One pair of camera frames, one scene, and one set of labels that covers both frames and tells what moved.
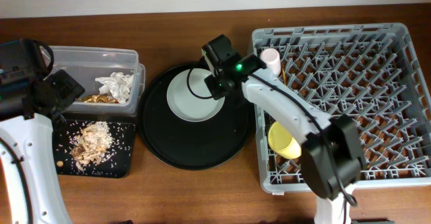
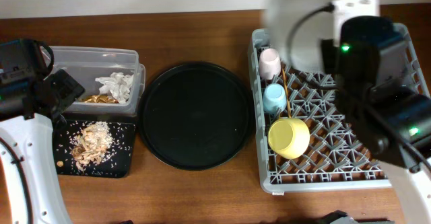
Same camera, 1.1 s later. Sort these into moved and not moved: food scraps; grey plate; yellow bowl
Moved: grey plate
Not moved: food scraps; yellow bowl
